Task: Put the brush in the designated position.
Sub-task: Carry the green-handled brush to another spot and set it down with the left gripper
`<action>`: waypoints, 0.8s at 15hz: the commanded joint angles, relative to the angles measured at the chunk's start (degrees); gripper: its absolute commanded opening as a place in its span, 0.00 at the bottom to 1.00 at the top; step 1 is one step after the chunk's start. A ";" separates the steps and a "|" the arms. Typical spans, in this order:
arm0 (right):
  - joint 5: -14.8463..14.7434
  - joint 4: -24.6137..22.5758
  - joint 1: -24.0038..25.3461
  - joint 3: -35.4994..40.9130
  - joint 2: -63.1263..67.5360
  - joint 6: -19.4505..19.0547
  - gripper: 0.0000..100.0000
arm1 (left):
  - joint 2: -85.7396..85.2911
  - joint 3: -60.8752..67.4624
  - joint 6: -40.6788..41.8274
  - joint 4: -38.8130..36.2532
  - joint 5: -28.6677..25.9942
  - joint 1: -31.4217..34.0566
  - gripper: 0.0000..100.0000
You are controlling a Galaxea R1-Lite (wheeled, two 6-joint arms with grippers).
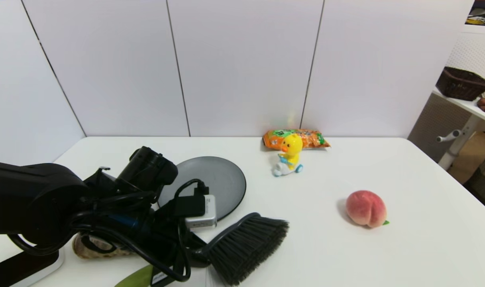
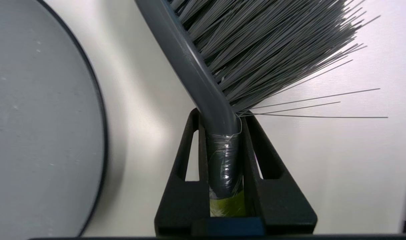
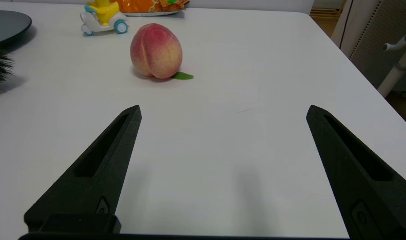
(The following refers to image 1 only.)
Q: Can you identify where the grey brush with green handle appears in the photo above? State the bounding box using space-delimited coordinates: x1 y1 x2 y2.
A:
115 212 290 287

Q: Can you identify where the dark grey round plate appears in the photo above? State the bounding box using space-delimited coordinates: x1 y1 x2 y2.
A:
158 156 247 221

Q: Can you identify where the striped brown bread loaf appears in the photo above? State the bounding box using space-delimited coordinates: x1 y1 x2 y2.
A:
72 233 135 259

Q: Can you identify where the yellow duck scooter toy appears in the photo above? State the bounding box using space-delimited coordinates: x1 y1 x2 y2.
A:
272 134 304 177

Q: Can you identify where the orange snack bag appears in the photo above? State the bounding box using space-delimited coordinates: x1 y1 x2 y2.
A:
263 129 331 151

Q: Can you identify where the black and white device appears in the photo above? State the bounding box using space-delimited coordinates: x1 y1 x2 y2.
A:
0 249 65 287

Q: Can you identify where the pink peach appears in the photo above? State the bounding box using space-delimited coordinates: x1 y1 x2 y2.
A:
345 190 389 228

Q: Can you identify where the brown cardboard box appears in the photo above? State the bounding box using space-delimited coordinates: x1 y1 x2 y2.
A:
450 132 485 185

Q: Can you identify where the white side table with crank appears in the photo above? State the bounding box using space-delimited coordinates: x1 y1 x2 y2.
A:
431 90 485 172

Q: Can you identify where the dark brown wicker basket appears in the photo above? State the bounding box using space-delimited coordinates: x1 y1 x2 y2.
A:
435 67 485 102

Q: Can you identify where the white perforated panel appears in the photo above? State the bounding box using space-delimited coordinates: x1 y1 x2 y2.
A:
446 25 485 82

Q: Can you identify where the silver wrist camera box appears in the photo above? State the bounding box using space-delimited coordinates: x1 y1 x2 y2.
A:
185 195 218 231

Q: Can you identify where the black camera plug cable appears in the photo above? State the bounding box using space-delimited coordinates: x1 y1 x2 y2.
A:
173 179 210 219

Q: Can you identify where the black looping arm cable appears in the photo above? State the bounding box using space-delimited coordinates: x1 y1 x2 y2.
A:
7 187 192 283

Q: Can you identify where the cluttered dark shelf with cables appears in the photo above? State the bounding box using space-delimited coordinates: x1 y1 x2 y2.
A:
463 0 485 28

